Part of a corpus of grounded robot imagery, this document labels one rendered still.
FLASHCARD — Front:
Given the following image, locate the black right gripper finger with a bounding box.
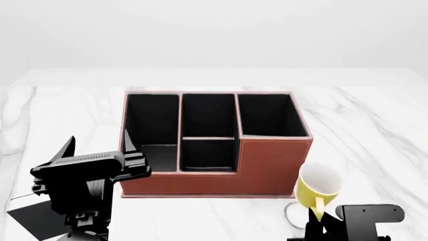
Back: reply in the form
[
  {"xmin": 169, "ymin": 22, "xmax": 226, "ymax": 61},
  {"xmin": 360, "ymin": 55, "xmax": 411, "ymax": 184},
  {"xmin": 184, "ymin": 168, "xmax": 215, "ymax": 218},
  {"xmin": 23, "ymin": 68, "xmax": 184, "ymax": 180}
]
[
  {"xmin": 305, "ymin": 207, "xmax": 324, "ymax": 241},
  {"xmin": 320, "ymin": 213, "xmax": 346, "ymax": 241}
]

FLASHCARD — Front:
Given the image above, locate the brown leather desk caddy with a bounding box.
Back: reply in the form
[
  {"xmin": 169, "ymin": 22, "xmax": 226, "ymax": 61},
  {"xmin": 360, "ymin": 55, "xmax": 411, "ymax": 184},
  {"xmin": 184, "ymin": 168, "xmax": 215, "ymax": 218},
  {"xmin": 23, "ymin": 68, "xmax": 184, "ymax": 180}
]
[{"xmin": 118, "ymin": 90, "xmax": 314, "ymax": 199}]

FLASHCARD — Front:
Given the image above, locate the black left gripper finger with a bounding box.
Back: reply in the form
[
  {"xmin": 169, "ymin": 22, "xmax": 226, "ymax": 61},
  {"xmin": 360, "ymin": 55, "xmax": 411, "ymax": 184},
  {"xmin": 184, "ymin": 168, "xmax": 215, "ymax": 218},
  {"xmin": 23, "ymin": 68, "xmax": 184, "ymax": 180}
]
[
  {"xmin": 49, "ymin": 135, "xmax": 76, "ymax": 163},
  {"xmin": 121, "ymin": 129, "xmax": 138, "ymax": 155}
]

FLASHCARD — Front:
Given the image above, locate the yellow and white mug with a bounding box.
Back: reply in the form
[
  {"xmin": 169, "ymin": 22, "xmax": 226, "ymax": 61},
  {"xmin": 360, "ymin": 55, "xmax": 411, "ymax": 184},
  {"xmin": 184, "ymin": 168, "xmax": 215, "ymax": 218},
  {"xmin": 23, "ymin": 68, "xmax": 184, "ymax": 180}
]
[{"xmin": 294, "ymin": 162, "xmax": 343, "ymax": 222}]

